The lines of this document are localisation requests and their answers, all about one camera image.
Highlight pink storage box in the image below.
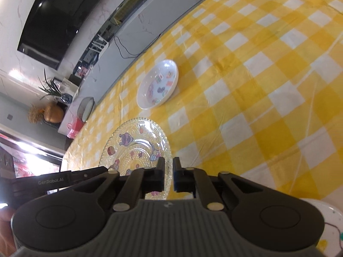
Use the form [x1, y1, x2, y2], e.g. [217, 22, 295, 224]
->
[66, 116, 85, 139]

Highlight small white patterned plate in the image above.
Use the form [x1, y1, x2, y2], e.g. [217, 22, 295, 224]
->
[137, 59, 179, 110]

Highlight clear glass cartoon plate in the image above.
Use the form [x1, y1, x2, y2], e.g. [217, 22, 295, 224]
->
[99, 118, 172, 200]

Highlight green plant in glass vase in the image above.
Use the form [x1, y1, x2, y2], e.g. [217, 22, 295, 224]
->
[38, 68, 73, 104]

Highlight black wall television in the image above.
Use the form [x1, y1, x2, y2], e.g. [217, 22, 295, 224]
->
[17, 0, 112, 67]

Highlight white router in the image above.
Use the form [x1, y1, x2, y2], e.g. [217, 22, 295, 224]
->
[92, 33, 108, 53]

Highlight person's left hand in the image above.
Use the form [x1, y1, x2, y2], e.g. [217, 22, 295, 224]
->
[0, 207, 17, 257]

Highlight yellow checked tablecloth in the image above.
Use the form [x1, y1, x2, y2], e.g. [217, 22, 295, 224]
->
[63, 0, 343, 248]

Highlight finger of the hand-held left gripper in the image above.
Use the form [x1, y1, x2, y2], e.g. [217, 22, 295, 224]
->
[61, 166, 109, 186]

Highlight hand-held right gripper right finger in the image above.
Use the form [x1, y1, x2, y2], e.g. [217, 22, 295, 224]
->
[172, 157, 271, 211]

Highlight black power cable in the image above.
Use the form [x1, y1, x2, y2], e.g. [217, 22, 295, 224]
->
[114, 33, 162, 59]

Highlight grey round stool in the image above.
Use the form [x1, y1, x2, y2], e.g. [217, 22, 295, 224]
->
[78, 96, 96, 123]

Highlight white marble tv console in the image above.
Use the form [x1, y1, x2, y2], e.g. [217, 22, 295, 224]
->
[57, 0, 233, 140]

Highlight large white fruit-print plate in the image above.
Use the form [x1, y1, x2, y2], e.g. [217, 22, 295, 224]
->
[299, 198, 343, 257]

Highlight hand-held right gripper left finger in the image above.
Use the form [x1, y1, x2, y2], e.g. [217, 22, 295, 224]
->
[71, 157, 166, 212]

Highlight dried yellow flowers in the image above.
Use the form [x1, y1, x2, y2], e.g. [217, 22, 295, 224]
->
[27, 104, 47, 125]

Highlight dark framed glass door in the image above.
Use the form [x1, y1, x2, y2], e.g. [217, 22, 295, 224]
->
[0, 130, 65, 179]

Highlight orange round vase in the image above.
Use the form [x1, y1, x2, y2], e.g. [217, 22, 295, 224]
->
[44, 103, 65, 124]

